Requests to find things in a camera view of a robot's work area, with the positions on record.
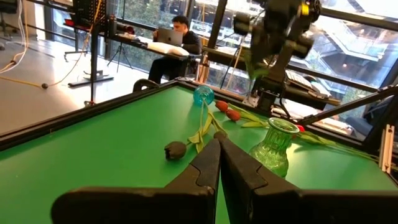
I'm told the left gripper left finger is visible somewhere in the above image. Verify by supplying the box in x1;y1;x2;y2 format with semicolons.
50;138;222;224

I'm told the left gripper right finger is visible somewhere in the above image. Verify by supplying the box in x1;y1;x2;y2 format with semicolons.
220;138;398;224

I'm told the green glass vase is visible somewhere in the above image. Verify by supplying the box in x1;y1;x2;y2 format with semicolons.
248;117;301;179

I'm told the bright red artificial tulip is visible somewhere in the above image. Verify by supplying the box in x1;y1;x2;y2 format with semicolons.
294;124;383;162

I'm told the teal blue glass vase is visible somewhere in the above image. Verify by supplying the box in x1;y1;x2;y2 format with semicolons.
192;85;215;106

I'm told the grey keyboard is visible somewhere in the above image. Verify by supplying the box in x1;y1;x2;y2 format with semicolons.
285;70;332;98

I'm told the person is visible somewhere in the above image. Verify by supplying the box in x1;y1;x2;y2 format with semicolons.
148;14;203;85

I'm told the green table mat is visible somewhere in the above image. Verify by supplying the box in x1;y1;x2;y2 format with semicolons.
0;85;398;224

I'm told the silver laptop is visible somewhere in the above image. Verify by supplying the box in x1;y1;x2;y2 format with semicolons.
156;27;184;47

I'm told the white cushion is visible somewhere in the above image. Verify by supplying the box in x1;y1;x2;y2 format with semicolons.
147;42;190;57

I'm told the long dark desk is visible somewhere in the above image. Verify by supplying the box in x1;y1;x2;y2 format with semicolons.
107;30;203;62

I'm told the black tripod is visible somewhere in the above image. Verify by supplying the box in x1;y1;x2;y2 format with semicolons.
107;42;134;73

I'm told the black pegboard stand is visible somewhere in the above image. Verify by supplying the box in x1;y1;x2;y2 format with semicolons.
63;0;115;105

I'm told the black window frame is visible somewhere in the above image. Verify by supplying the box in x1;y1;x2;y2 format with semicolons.
186;0;398;94

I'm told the white metal bracket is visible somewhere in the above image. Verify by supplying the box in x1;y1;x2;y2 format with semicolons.
244;94;259;107

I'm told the black diagonal frame strut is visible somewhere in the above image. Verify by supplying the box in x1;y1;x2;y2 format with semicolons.
298;84;398;127

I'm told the black frame clamp handle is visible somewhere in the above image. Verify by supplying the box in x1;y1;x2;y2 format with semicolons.
132;78;160;93

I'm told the silver corner bracket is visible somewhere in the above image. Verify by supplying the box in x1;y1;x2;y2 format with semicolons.
379;124;396;174

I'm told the orange hanging cable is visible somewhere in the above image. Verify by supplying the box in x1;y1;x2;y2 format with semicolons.
46;0;103;88

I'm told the yellow floor cable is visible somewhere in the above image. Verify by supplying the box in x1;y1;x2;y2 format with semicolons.
0;74;44;90

